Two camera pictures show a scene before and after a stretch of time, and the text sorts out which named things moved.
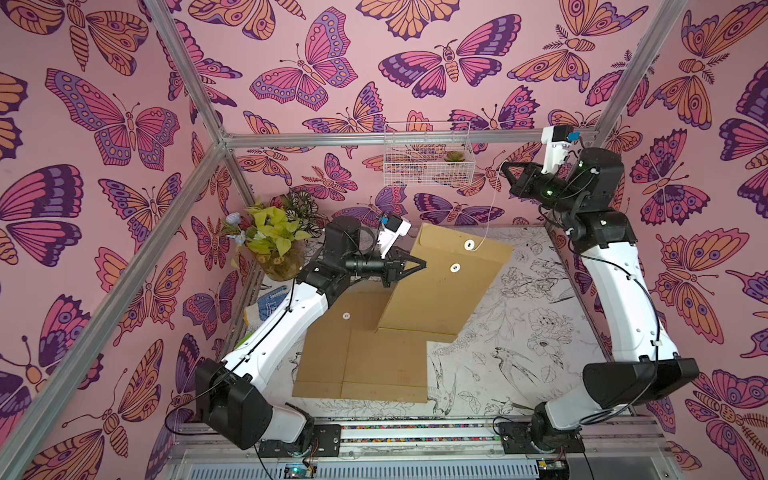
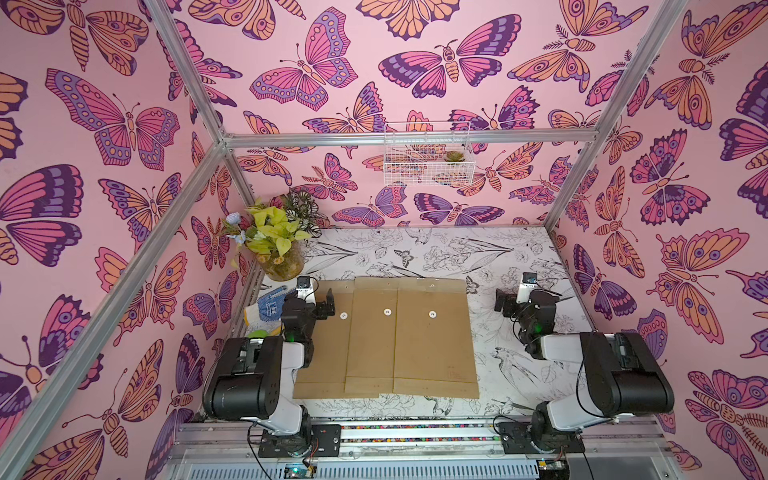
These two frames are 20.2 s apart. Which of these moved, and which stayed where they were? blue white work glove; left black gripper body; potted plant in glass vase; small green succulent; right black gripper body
Moved: left black gripper body; right black gripper body
Stayed: blue white work glove; potted plant in glass vase; small green succulent
